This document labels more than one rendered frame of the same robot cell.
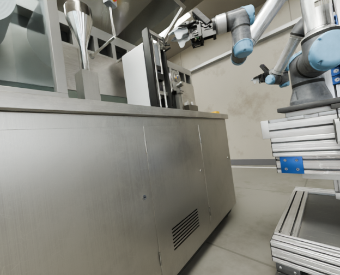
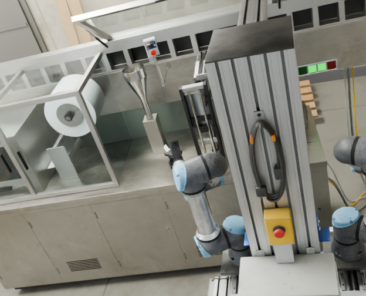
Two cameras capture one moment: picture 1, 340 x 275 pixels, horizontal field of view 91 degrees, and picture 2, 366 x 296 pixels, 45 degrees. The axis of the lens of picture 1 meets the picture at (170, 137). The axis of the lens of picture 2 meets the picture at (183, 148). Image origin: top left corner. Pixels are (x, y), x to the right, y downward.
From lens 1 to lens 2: 2.68 m
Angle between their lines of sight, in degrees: 70
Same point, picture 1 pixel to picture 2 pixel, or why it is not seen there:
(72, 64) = (152, 82)
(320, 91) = (231, 255)
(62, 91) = (115, 182)
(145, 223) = (170, 238)
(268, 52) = not seen: outside the picture
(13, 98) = (97, 198)
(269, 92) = not seen: outside the picture
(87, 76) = (148, 125)
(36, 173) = (112, 215)
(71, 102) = (115, 195)
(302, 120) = not seen: hidden behind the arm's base
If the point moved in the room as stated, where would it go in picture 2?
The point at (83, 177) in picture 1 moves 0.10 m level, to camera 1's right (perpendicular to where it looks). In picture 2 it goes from (129, 217) to (136, 224)
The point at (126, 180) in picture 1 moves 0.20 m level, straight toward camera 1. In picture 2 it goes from (153, 219) to (132, 240)
